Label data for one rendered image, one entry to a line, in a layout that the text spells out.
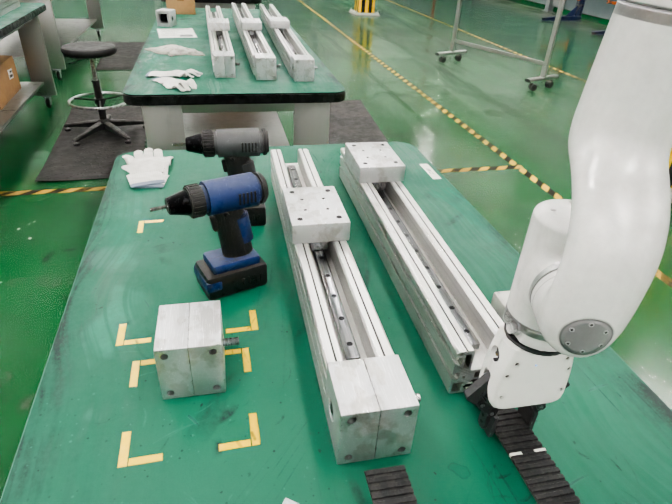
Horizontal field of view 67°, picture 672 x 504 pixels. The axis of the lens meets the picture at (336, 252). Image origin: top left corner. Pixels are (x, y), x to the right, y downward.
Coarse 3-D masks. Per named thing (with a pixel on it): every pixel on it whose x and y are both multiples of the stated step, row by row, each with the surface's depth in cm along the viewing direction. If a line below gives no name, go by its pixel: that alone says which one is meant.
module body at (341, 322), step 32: (320, 256) 97; (352, 256) 92; (320, 288) 84; (352, 288) 84; (320, 320) 77; (352, 320) 83; (320, 352) 73; (352, 352) 75; (384, 352) 72; (320, 384) 75
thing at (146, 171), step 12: (132, 156) 142; (144, 156) 143; (156, 156) 144; (168, 156) 148; (132, 168) 136; (144, 168) 137; (156, 168) 137; (132, 180) 131; (144, 180) 131; (156, 180) 132
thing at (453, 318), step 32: (352, 192) 128; (384, 192) 125; (384, 224) 103; (416, 224) 106; (384, 256) 105; (416, 256) 94; (448, 256) 94; (416, 288) 87; (448, 288) 92; (416, 320) 88; (448, 320) 78; (480, 320) 80; (448, 352) 76; (480, 352) 78; (448, 384) 76
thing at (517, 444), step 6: (516, 438) 67; (522, 438) 67; (528, 438) 67; (534, 438) 67; (504, 444) 66; (510, 444) 66; (516, 444) 66; (522, 444) 66; (528, 444) 66; (534, 444) 66; (540, 444) 66; (510, 450) 65; (516, 450) 66; (522, 450) 66
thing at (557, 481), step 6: (558, 474) 62; (528, 480) 61; (534, 480) 61; (540, 480) 61; (546, 480) 62; (552, 480) 62; (558, 480) 62; (564, 480) 62; (528, 486) 61; (534, 486) 61; (540, 486) 61; (546, 486) 61; (552, 486) 61; (558, 486) 61; (564, 486) 61; (534, 492) 60; (540, 492) 60
